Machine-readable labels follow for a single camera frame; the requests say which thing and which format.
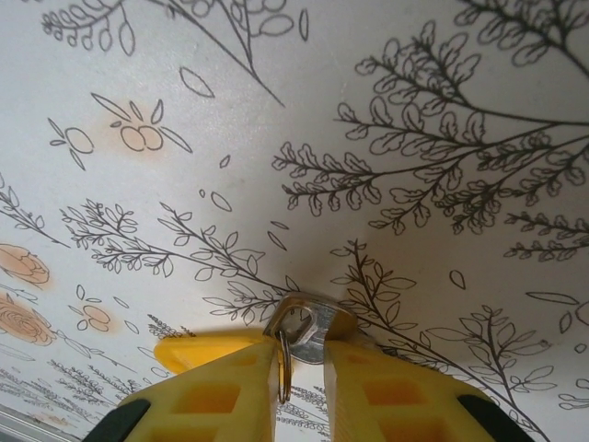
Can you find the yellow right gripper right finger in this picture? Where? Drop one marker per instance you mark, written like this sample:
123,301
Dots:
391,405

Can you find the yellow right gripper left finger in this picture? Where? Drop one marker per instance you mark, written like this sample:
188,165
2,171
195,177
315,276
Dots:
207,405

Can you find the silver key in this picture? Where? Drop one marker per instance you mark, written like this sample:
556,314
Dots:
322,322

